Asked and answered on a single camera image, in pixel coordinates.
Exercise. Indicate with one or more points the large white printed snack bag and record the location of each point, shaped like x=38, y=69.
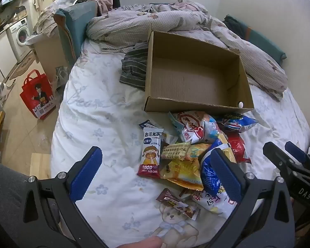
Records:
x=214, y=202

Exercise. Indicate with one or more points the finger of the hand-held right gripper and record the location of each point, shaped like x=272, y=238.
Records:
x=297, y=152
x=280, y=159

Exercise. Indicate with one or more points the yellow wafer snack packet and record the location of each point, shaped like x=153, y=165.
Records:
x=174, y=151

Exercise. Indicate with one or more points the large white red-circle snack bag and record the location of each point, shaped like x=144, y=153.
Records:
x=196, y=126

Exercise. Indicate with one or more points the person's left hand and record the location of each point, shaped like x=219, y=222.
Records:
x=142, y=242

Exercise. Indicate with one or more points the red shopping bag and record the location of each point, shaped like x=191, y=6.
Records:
x=38, y=94

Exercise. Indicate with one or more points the cardboard box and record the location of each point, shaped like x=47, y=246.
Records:
x=193, y=77

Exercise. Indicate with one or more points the person's grey trouser leg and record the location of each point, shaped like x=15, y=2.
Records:
x=7, y=199

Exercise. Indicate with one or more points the white floral bedsheet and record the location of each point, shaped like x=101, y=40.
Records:
x=100, y=113

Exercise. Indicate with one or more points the white washing machine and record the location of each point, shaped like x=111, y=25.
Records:
x=19, y=37

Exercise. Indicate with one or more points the yellow orange snack bag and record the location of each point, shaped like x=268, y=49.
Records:
x=183, y=171

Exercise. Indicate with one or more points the teal pillow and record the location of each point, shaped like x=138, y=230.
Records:
x=261, y=40

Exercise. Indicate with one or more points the white cabinet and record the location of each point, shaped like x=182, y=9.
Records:
x=1, y=56

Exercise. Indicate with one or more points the dark blue white snack packet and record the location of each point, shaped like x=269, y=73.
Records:
x=146, y=124

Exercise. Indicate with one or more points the brown chocolate wafer packet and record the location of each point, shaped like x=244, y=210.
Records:
x=177, y=204

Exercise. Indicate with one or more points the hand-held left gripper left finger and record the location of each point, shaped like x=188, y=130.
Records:
x=86, y=171

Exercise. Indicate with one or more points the blue flag-print chips bag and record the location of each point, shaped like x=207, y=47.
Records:
x=236, y=122

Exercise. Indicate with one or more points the brown floor mat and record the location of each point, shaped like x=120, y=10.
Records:
x=22, y=68

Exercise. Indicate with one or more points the checked grey quilt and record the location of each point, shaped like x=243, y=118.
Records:
x=186, y=18

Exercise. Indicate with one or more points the red snack bag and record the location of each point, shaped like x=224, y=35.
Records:
x=237, y=147

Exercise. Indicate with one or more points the blue white snack bag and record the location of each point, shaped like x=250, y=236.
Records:
x=209, y=173

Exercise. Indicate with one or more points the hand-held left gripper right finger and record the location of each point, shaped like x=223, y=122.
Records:
x=226, y=175

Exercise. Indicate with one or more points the teal padded headboard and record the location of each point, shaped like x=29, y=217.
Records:
x=69, y=28

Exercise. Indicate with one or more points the striped dark cloth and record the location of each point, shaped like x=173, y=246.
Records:
x=134, y=66

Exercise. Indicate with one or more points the white red rice cake packet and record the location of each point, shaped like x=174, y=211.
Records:
x=150, y=152

